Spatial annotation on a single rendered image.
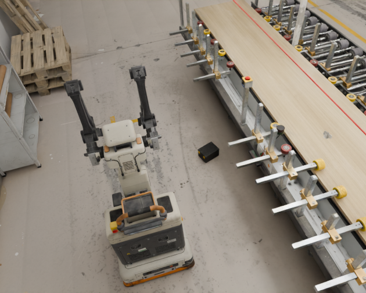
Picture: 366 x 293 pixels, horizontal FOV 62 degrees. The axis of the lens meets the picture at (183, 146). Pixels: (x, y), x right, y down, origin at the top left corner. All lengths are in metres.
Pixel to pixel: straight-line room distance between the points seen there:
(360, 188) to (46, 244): 2.79
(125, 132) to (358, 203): 1.63
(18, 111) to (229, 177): 2.55
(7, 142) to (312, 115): 3.07
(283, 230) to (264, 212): 0.25
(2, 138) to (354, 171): 3.31
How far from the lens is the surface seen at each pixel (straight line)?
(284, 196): 2.51
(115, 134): 2.08
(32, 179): 3.97
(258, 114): 2.55
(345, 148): 2.69
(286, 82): 3.19
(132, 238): 2.33
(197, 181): 3.39
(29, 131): 4.36
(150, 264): 2.70
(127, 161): 2.17
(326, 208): 2.52
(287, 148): 2.55
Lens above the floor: 2.77
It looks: 48 degrees down
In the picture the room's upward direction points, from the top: 6 degrees counter-clockwise
